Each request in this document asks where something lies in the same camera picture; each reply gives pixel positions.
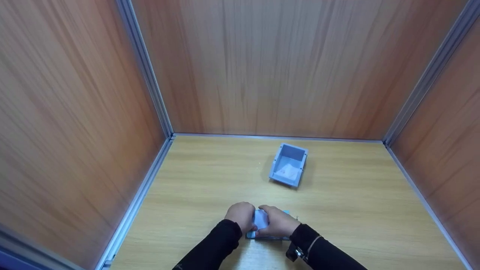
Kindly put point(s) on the person's left forearm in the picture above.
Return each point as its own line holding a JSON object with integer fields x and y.
{"x": 213, "y": 247}

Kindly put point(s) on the person's left hand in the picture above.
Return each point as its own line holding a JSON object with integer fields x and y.
{"x": 238, "y": 213}

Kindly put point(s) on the person's left fingers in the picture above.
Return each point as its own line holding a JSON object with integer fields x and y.
{"x": 251, "y": 221}

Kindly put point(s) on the person's right hand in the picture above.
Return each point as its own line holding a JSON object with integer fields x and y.
{"x": 279, "y": 223}

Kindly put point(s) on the person's right fingers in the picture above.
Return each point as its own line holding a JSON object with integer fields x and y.
{"x": 265, "y": 212}

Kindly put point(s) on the person's right forearm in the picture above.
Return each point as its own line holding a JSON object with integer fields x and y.
{"x": 326, "y": 253}

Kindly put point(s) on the blue plastic bin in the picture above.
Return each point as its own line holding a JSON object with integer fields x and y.
{"x": 288, "y": 165}

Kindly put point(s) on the black wrist band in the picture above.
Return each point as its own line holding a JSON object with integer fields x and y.
{"x": 293, "y": 253}

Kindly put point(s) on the white packet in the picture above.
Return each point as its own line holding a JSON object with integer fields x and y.
{"x": 288, "y": 171}

